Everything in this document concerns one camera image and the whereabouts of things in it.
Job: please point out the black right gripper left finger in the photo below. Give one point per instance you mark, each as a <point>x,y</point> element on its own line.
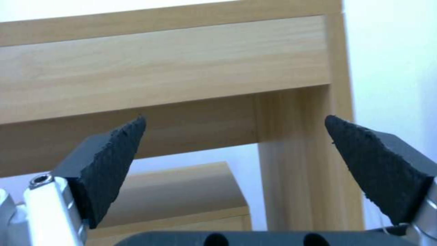
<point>102,174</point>

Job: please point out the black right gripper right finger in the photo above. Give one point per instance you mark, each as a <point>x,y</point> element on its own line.
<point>379,174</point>

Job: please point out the light wooden cabinet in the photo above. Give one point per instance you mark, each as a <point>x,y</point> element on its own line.
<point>184,200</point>

